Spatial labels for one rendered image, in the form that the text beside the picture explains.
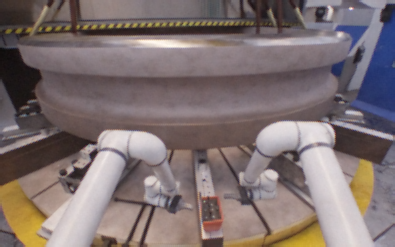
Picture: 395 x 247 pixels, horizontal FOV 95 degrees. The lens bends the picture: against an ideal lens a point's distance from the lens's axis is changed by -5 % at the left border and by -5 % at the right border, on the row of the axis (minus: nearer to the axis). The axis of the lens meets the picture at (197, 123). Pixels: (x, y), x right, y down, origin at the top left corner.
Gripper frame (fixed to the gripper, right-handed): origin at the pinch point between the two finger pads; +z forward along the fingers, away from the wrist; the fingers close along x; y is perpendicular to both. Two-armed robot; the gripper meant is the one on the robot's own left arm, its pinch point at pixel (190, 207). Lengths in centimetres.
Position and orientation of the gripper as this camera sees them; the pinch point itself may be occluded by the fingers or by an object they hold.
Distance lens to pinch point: 141.8
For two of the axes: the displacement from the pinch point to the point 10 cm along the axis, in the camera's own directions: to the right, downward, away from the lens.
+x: 3.0, -4.5, 8.4
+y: -0.1, -8.8, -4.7
